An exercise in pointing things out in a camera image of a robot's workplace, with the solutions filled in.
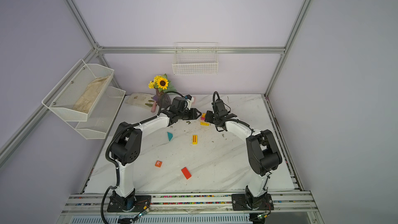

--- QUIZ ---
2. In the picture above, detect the dark purple glass vase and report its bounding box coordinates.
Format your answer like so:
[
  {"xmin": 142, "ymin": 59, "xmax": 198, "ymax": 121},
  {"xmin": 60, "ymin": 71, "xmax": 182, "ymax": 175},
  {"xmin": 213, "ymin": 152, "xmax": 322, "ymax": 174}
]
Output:
[{"xmin": 156, "ymin": 89, "xmax": 171, "ymax": 108}]

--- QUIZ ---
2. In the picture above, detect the aluminium front rail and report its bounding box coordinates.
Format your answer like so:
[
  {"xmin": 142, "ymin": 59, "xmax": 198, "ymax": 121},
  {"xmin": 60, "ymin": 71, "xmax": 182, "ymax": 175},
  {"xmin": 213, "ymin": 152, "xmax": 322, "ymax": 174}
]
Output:
[{"xmin": 57, "ymin": 191, "xmax": 324, "ymax": 224}]

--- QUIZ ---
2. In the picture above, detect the red wood block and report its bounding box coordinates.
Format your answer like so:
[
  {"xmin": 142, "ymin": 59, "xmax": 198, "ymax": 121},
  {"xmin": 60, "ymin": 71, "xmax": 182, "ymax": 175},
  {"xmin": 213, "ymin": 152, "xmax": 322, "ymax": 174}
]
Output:
[{"xmin": 181, "ymin": 167, "xmax": 192, "ymax": 179}]

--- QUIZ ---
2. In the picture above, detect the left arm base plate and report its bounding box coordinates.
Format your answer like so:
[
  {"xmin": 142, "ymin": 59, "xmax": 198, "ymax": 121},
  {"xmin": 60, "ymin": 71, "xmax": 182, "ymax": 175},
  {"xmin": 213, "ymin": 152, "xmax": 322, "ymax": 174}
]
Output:
[{"xmin": 107, "ymin": 195, "xmax": 152, "ymax": 213}]

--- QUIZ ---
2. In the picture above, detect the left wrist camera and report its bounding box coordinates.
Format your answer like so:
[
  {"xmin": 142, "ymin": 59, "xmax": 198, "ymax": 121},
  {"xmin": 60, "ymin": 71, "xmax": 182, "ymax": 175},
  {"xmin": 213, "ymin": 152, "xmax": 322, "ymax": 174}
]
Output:
[{"xmin": 184, "ymin": 95, "xmax": 195, "ymax": 110}]

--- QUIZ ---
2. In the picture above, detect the white wire wall basket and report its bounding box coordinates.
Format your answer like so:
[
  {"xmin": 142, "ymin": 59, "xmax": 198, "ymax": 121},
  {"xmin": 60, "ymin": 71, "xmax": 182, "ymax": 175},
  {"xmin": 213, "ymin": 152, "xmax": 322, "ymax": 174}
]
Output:
[{"xmin": 172, "ymin": 42, "xmax": 219, "ymax": 76}]

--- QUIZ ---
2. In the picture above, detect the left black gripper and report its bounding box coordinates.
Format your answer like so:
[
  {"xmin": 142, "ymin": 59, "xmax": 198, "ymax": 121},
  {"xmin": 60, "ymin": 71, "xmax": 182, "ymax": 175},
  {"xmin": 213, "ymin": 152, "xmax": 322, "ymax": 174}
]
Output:
[{"xmin": 178, "ymin": 108, "xmax": 202, "ymax": 121}]

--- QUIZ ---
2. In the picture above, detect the sunflower bouquet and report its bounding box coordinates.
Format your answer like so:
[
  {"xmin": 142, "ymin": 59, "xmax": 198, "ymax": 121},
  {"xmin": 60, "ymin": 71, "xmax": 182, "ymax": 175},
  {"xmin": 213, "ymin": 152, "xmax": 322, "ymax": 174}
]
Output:
[{"xmin": 148, "ymin": 74, "xmax": 177, "ymax": 96}]

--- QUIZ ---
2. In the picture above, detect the white cloth on table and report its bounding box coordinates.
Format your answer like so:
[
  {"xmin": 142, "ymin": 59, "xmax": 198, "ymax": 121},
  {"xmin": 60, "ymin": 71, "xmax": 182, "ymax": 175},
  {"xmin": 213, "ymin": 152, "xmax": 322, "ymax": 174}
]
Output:
[{"xmin": 125, "ymin": 93, "xmax": 154, "ymax": 110}]

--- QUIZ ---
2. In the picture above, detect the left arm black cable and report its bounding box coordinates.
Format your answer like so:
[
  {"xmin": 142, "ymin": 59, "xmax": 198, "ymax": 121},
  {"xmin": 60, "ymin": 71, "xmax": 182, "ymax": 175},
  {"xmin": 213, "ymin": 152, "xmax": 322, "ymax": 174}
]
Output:
[{"xmin": 100, "ymin": 91, "xmax": 187, "ymax": 224}]

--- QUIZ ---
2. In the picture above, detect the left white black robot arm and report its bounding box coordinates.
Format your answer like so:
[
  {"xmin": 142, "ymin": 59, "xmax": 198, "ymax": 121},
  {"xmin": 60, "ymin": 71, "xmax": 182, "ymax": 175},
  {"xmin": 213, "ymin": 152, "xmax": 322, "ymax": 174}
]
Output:
[{"xmin": 105, "ymin": 95, "xmax": 202, "ymax": 212}]

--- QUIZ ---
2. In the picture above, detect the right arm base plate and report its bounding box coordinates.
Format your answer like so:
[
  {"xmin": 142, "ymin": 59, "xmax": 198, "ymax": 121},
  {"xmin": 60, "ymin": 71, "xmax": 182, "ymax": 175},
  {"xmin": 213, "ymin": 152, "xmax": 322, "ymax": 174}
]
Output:
[{"xmin": 231, "ymin": 193, "xmax": 274, "ymax": 211}]

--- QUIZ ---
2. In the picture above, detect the teal triangular wood block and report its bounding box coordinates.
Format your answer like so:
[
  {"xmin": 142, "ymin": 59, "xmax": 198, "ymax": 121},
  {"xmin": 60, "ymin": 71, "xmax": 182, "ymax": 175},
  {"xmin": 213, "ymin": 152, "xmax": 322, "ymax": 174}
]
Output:
[{"xmin": 167, "ymin": 132, "xmax": 173, "ymax": 141}]

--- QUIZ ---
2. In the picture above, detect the yellow red striped block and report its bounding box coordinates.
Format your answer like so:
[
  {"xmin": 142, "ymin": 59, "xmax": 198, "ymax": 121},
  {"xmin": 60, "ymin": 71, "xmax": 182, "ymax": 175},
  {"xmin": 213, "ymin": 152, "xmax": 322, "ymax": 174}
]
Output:
[{"xmin": 192, "ymin": 135, "xmax": 198, "ymax": 145}]

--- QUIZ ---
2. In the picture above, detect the pink tube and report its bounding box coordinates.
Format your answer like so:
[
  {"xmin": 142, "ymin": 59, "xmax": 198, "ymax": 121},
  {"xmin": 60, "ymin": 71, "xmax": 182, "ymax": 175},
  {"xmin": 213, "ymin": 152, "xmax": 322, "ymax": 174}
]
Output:
[{"xmin": 151, "ymin": 101, "xmax": 157, "ymax": 113}]

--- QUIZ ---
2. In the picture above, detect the white mesh shelf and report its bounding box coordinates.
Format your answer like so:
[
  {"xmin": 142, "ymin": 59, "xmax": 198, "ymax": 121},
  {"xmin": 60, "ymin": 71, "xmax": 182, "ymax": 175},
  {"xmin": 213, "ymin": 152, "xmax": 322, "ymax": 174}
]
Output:
[
  {"xmin": 41, "ymin": 60, "xmax": 114, "ymax": 122},
  {"xmin": 75, "ymin": 86, "xmax": 125, "ymax": 140}
]

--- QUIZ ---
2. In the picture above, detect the white upper mesh shelf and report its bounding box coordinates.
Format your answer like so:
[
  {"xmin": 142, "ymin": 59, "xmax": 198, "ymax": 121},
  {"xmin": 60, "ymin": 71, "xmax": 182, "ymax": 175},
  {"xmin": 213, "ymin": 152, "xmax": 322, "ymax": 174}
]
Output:
[{"xmin": 41, "ymin": 60, "xmax": 114, "ymax": 122}]

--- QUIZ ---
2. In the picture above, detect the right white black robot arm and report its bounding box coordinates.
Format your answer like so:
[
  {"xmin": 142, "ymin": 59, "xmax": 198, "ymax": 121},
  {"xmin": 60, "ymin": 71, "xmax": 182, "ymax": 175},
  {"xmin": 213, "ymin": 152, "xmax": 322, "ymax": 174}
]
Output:
[{"xmin": 205, "ymin": 96, "xmax": 283, "ymax": 211}]

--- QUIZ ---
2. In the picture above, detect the beige cloth in shelf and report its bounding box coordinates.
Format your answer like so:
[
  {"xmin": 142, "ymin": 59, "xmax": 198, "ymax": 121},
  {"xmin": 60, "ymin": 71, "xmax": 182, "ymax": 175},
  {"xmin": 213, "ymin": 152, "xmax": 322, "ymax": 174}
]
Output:
[{"xmin": 73, "ymin": 76, "xmax": 109, "ymax": 114}]

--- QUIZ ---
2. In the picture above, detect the white lower mesh shelf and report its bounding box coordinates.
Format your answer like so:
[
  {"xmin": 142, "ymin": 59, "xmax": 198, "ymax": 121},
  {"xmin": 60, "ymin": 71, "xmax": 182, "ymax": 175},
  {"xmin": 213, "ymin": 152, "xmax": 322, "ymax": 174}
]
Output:
[{"xmin": 75, "ymin": 86, "xmax": 125, "ymax": 140}]

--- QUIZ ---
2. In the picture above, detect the orange letter cube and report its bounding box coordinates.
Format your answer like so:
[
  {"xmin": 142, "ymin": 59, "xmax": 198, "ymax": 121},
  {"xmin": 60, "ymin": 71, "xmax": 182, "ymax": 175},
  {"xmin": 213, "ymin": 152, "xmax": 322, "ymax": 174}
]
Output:
[{"xmin": 155, "ymin": 161, "xmax": 162, "ymax": 168}]

